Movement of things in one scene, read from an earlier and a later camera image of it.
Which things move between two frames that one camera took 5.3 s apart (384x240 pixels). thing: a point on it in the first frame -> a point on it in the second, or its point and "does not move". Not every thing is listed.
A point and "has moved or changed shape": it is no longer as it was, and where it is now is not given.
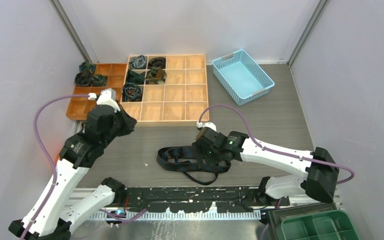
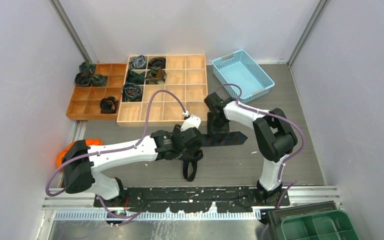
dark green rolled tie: x=134 y=77 does not move
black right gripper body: x=211 y=155 -> x=220 y=126
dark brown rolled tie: x=159 y=62 does not move
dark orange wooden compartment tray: x=79 y=107 does not move
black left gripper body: x=122 y=126 -> x=177 y=130
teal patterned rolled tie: x=87 y=67 does not move
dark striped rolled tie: x=83 y=78 does not move
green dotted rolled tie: x=99 y=80 does not move
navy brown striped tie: x=182 y=159 has moved or changed shape
